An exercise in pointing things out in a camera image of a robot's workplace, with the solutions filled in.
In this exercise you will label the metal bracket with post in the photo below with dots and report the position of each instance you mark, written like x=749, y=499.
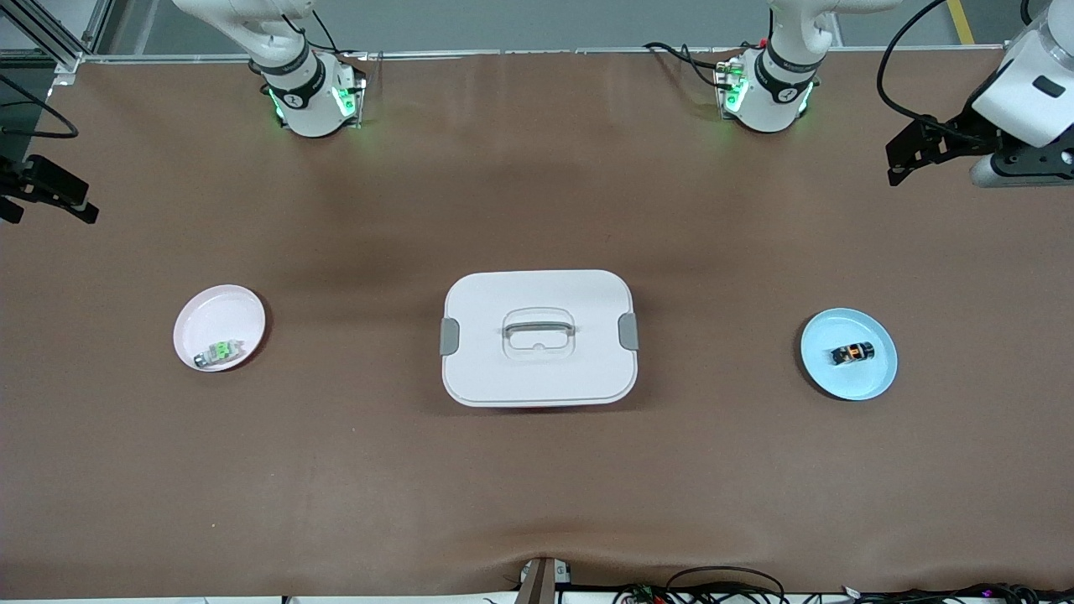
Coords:
x=541, y=583

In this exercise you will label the light blue round plate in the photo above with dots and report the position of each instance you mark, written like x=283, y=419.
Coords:
x=847, y=382

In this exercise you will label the white lidded storage box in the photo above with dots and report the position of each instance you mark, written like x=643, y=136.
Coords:
x=537, y=377

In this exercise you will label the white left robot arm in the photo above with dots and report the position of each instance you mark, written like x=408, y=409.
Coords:
x=776, y=101

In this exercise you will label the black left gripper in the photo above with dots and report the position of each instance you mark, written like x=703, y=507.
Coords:
x=959, y=138

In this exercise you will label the pink round plate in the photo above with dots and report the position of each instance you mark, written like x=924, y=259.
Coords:
x=214, y=319

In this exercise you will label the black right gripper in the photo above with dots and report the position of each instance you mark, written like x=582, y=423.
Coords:
x=25, y=183

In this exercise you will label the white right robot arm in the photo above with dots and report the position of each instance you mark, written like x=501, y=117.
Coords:
x=306, y=101

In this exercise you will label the green and grey switch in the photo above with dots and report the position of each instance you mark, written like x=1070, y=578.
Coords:
x=220, y=352

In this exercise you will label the aluminium table edge rail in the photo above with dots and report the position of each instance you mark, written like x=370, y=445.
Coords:
x=545, y=53

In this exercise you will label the brown table mat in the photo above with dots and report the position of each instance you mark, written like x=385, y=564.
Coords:
x=537, y=486

